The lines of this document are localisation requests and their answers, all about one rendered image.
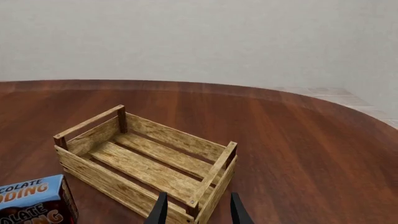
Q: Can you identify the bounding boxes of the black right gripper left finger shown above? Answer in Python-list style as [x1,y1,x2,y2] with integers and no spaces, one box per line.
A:
[144,192,169,224]

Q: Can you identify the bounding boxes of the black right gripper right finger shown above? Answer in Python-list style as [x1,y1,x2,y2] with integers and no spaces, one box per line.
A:
[230,192,256,224]

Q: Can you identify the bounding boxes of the wooden slat tray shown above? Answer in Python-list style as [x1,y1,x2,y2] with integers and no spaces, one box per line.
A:
[53,105,238,224]

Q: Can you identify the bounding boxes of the blue chocolate pudding box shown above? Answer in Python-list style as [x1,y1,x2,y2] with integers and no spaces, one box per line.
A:
[0,174,79,224]

